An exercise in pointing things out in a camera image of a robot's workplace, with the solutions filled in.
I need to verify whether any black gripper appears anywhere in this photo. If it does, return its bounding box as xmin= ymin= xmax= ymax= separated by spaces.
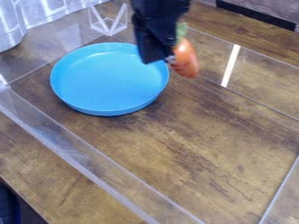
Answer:
xmin=131 ymin=0 xmax=191 ymax=64

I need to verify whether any orange toy carrot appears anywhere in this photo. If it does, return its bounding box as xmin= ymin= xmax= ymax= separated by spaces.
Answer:
xmin=171 ymin=23 xmax=200 ymax=79

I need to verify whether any blue round tray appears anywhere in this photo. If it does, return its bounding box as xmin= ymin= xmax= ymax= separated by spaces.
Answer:
xmin=50 ymin=42 xmax=170 ymax=116

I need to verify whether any clear acrylic enclosure wall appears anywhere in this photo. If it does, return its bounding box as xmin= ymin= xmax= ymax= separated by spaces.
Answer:
xmin=0 ymin=70 xmax=299 ymax=224

